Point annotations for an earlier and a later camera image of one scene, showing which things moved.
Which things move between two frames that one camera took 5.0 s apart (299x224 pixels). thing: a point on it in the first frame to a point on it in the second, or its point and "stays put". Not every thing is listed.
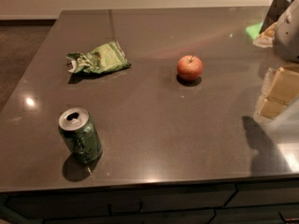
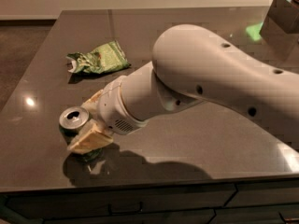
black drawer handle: [112, 213] stays put
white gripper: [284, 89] to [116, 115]
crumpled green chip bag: [109, 57] stays put
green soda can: [81, 133] stays put
